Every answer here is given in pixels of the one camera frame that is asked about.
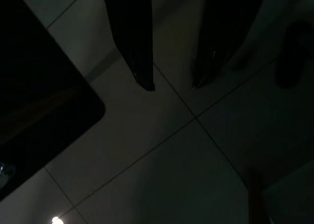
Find brown wooden furniture leg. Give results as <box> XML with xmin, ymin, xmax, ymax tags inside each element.
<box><xmin>247</xmin><ymin>167</ymin><xmax>272</xmax><ymax>224</ymax></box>

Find dark slipper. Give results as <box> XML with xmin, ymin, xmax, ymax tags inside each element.
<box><xmin>276</xmin><ymin>20</ymin><xmax>314</xmax><ymax>88</ymax></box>

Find light wooden table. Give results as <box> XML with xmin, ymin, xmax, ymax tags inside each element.
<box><xmin>0</xmin><ymin>0</ymin><xmax>106</xmax><ymax>201</ymax></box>

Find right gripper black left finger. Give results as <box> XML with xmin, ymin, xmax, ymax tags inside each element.
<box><xmin>102</xmin><ymin>0</ymin><xmax>156</xmax><ymax>92</ymax></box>

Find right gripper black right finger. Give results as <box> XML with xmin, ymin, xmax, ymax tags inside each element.
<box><xmin>192</xmin><ymin>0</ymin><xmax>268</xmax><ymax>89</ymax></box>

